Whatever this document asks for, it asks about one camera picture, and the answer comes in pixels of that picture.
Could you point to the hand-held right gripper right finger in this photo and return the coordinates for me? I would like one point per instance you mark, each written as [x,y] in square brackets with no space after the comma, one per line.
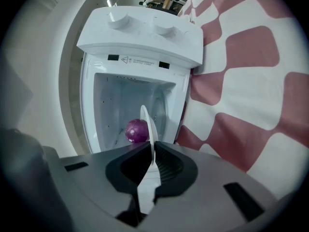
[205,173]

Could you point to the white microwave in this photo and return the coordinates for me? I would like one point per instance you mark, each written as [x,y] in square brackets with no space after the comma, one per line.
[135,37]

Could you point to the purple eggplant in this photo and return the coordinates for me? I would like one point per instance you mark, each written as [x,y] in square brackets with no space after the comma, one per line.
[136,130]

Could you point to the pink white checkered tablecloth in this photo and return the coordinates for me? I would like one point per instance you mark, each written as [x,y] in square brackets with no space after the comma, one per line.
[253,93]

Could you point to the white round plate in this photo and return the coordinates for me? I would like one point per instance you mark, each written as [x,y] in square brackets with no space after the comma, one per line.
[150,127]

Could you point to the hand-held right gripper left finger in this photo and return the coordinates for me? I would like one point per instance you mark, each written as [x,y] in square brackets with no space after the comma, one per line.
[96,168]

